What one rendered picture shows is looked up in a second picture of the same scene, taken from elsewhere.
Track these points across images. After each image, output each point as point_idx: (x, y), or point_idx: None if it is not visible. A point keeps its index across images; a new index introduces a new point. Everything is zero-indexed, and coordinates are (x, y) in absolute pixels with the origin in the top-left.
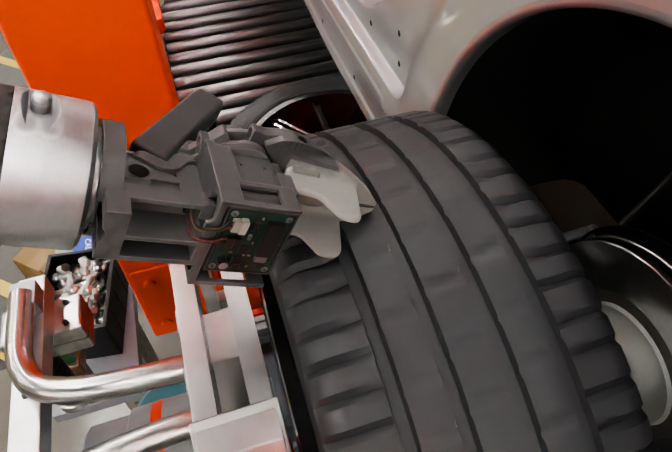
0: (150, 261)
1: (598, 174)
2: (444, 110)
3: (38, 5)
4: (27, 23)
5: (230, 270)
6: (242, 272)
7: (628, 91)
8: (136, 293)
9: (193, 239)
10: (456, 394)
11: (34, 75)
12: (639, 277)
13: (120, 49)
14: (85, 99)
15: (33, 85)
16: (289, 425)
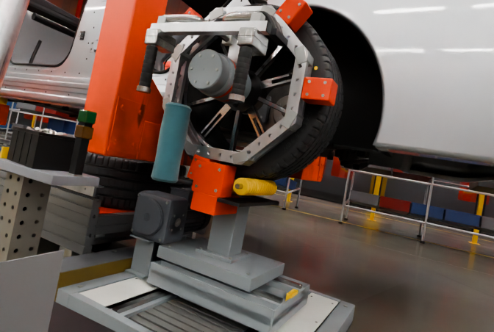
0: None
1: (248, 123)
2: None
3: None
4: None
5: None
6: None
7: (251, 93)
8: (113, 112)
9: None
10: None
11: None
12: (288, 85)
13: (159, 0)
14: (145, 8)
15: None
16: (178, 200)
